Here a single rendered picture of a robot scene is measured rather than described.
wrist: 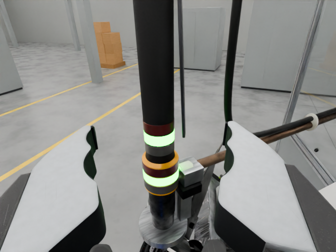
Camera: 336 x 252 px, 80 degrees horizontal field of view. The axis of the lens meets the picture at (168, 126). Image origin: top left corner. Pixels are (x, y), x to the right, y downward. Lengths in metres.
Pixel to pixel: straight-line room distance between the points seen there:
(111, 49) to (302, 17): 5.98
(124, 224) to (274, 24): 4.97
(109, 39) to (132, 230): 7.12
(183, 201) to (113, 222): 1.93
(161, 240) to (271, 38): 5.44
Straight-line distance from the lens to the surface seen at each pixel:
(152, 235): 0.31
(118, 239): 2.09
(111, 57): 8.39
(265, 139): 0.35
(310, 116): 0.44
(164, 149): 0.22
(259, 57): 5.66
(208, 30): 7.33
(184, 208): 0.30
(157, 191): 0.25
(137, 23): 0.18
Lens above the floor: 1.72
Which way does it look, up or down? 28 degrees down
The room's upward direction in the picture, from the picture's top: 1 degrees counter-clockwise
